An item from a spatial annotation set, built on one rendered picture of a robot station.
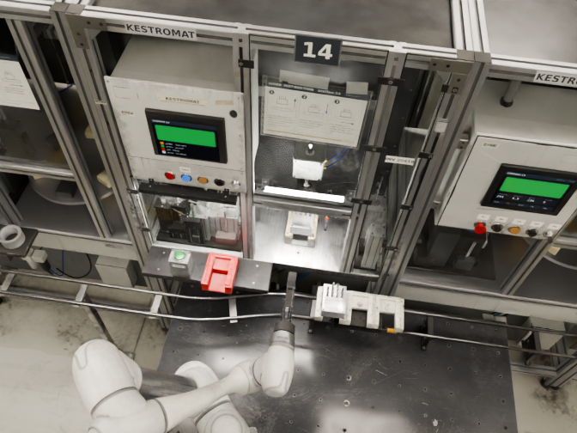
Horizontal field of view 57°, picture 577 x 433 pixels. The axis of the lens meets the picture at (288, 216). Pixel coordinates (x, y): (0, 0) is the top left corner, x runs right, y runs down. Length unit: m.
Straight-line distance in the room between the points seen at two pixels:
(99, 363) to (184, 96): 0.80
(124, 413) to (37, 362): 1.84
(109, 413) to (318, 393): 1.05
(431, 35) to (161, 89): 0.79
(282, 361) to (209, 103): 0.86
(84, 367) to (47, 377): 1.69
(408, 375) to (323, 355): 0.37
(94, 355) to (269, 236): 1.06
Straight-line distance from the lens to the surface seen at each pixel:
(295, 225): 2.26
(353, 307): 2.28
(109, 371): 1.55
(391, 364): 2.40
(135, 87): 1.69
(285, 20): 1.56
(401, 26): 1.60
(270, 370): 1.80
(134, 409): 1.52
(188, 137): 1.73
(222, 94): 1.60
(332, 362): 2.36
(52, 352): 3.31
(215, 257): 2.26
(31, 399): 3.24
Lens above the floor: 2.86
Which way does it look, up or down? 53 degrees down
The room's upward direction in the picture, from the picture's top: 4 degrees clockwise
